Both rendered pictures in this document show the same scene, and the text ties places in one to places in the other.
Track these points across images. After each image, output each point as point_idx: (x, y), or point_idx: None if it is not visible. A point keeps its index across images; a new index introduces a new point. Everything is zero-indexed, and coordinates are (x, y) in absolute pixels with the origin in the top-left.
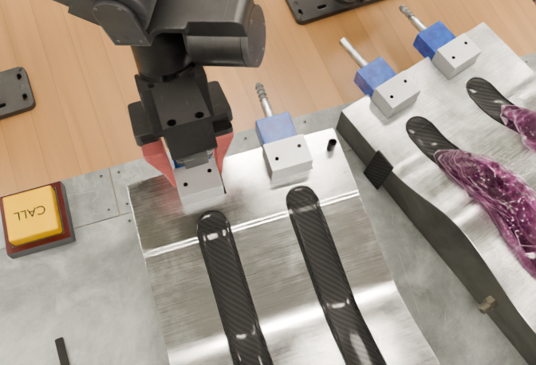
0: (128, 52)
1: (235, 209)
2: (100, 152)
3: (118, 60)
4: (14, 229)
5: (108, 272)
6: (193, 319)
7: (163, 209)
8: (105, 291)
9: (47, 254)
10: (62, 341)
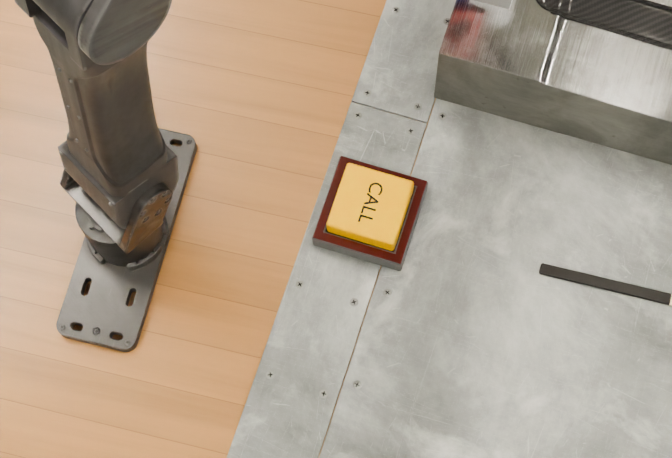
0: None
1: None
2: (321, 101)
3: (199, 9)
4: (380, 229)
5: (494, 173)
6: (649, 75)
7: (499, 31)
8: (515, 189)
9: (422, 229)
10: (547, 265)
